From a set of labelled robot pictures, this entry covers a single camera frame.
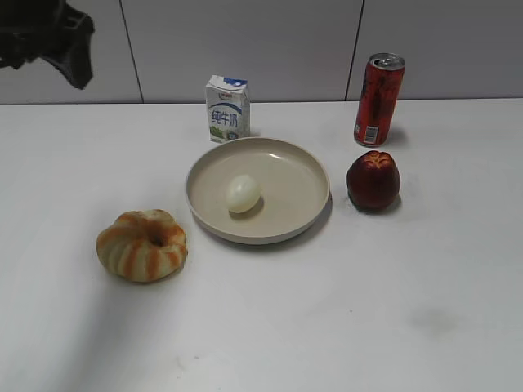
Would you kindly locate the white blue milk carton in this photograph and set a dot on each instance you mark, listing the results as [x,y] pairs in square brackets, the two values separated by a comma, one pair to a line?
[228,108]

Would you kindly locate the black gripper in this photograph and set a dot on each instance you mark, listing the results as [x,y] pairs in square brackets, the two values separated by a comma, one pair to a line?
[49,30]

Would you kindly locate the dark red apple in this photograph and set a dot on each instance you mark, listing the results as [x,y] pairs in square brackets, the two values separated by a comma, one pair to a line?
[373,181]

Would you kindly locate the beige round plate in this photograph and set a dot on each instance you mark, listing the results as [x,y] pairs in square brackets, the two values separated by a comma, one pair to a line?
[295,190]

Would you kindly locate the red soda can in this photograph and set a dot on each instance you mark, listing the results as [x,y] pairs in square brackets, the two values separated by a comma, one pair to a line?
[383,76]

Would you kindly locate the white peeled egg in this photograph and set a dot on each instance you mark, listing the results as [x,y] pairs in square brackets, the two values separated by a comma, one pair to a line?
[242,194]

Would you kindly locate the orange striped ring bread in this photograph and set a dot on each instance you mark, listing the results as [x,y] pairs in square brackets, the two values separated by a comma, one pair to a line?
[143,246]

